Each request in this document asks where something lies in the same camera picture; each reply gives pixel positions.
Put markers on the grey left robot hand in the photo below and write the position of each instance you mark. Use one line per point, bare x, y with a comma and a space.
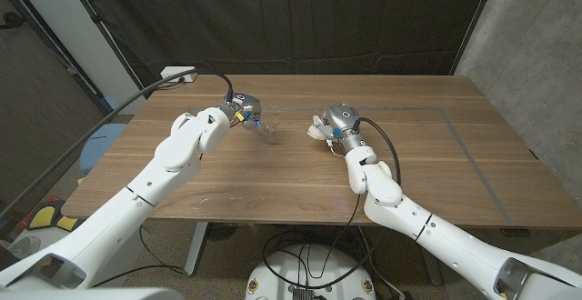
247, 106

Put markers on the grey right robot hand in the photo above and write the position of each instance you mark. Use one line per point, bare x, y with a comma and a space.
343, 120

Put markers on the white tissue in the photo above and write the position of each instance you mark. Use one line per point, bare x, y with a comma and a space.
314, 132

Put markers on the clear frame glasses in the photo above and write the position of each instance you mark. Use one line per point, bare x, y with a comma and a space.
266, 132

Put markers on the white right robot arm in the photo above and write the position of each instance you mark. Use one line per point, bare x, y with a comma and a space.
432, 227

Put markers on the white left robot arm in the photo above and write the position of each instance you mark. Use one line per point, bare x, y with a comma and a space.
136, 191

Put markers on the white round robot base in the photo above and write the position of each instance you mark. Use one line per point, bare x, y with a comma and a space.
327, 272

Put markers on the white power strip box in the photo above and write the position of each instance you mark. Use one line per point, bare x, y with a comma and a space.
188, 78

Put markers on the black backdrop curtain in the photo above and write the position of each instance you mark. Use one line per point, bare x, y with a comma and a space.
291, 22

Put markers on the black round fan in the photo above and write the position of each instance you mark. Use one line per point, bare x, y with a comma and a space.
221, 231

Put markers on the light grey table leg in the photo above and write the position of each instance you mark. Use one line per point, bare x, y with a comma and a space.
195, 250

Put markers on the blue stool seat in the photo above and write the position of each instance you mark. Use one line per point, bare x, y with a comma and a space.
97, 150

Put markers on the dark grey table leg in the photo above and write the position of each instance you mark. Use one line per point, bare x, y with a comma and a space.
432, 268

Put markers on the black wall rail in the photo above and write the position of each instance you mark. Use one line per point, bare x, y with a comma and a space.
73, 72

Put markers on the black wall hook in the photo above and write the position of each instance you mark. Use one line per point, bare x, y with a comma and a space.
11, 18

